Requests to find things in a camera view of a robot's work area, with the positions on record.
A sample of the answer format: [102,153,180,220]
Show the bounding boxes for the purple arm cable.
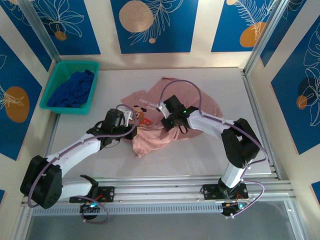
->
[159,79,268,218]
[27,103,138,224]

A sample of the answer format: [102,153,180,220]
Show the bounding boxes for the pink t-shirt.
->
[121,76,224,159]

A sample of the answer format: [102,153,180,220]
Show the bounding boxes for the teal plastic basket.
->
[39,60,101,116]

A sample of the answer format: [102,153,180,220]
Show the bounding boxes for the blue cloth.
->
[46,69,96,110]

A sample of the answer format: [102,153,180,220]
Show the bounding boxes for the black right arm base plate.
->
[200,183,250,201]

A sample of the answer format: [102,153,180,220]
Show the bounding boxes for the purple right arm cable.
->
[159,79,268,218]

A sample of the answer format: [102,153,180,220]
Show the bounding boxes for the blue poster orange circle fern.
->
[211,0,283,53]

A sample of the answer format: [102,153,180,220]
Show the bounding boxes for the grey slotted cable duct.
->
[31,202,225,216]

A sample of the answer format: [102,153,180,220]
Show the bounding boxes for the blue poster beige circle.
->
[110,0,200,55]

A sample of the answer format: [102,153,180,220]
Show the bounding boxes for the blue poster white flower drawing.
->
[28,0,101,56]
[270,21,320,155]

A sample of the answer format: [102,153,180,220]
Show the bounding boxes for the blue poster white line drawing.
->
[0,0,53,73]
[259,0,309,68]

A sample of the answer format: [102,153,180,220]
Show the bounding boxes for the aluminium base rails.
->
[21,176,297,208]

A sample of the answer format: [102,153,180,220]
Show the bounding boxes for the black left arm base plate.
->
[69,186,116,204]

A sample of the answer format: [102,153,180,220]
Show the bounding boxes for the aluminium corner post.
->
[243,0,293,76]
[18,0,62,63]

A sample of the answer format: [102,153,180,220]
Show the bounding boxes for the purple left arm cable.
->
[27,103,138,224]

